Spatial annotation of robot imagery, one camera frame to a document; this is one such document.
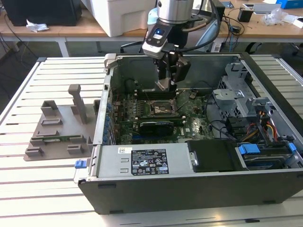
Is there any silver CPU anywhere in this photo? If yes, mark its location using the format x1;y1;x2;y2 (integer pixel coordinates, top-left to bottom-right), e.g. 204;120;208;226
154;79;170;91

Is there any CPU socket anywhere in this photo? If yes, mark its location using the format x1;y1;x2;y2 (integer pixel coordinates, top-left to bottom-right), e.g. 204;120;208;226
150;99;178;117

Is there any black RAM slot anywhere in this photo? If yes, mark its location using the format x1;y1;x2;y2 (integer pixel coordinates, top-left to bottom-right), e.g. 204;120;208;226
140;118;185;124
136;88;177;95
136;94;178;100
139;114;181;120

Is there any green motherboard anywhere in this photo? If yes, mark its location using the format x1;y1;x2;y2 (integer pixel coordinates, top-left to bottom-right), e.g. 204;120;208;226
111;89;214;145

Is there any black round board part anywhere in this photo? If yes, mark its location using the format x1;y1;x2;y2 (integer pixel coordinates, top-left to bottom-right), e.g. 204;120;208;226
124;79;136;94

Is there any metal drive cage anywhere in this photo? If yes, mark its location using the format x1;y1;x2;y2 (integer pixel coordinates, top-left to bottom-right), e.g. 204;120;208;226
211;61;280;126

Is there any black graphics card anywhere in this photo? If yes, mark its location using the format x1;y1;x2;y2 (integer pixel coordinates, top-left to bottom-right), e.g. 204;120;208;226
139;121;175;137

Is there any black connector block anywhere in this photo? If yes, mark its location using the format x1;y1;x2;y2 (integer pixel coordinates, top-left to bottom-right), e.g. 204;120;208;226
225;116;246;136

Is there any white printer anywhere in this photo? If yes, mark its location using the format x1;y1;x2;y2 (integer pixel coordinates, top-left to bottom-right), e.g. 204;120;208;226
81;0;159;38

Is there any small black box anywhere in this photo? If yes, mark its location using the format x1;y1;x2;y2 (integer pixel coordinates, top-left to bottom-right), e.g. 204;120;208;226
237;7;254;23

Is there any wooden desk with clutter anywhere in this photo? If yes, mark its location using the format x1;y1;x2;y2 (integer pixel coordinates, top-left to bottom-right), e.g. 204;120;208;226
213;0;303;44

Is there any black plastic shroud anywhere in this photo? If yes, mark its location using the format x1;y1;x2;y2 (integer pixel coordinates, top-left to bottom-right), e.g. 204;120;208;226
186;139;249;173

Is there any black label sticker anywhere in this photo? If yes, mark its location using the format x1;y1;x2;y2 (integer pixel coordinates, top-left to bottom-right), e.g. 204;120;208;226
131;148;169;176

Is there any grey flat tray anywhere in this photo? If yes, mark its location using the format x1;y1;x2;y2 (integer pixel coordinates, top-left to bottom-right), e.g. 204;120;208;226
252;3;283;15

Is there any blue disk carrier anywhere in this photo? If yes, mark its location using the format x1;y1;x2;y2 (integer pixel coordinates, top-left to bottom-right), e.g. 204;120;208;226
238;136;298;164

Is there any clear plastic bag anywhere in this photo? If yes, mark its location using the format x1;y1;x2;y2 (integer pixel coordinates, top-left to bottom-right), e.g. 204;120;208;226
263;8;289;26

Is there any grey power supply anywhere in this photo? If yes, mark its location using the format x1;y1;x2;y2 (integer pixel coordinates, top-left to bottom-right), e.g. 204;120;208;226
96;143;197;178

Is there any white small carton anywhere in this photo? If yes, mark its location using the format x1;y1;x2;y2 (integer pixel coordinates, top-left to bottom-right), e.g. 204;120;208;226
283;14;303;28

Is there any dark hard disk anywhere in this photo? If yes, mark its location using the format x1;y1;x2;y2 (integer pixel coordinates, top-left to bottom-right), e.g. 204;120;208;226
243;153;292;170

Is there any black open PC case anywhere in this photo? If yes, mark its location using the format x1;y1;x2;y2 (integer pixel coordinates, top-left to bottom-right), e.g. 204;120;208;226
73;52;303;215

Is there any blue cardboard box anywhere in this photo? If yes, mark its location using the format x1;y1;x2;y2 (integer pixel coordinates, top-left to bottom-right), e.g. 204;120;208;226
276;0;303;10

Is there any grey parts rack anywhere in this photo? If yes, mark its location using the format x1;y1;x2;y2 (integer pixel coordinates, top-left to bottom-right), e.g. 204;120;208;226
23;84;101;162

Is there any black computer tower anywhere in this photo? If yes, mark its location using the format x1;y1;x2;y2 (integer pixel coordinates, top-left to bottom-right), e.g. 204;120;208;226
3;0;82;27

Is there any crumpled white paper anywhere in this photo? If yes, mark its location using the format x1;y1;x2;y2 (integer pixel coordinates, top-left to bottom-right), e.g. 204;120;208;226
25;19;50;34

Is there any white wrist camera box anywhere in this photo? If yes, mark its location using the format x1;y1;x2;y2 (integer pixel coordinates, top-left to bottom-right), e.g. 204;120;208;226
141;25;175;59

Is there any orange yellow wire bundle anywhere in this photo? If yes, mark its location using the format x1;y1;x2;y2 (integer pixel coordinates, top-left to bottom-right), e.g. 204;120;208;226
246;110;278;143

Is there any wooden desk with white frame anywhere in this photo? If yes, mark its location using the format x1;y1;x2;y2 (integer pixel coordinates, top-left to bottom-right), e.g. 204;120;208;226
0;9;152;57

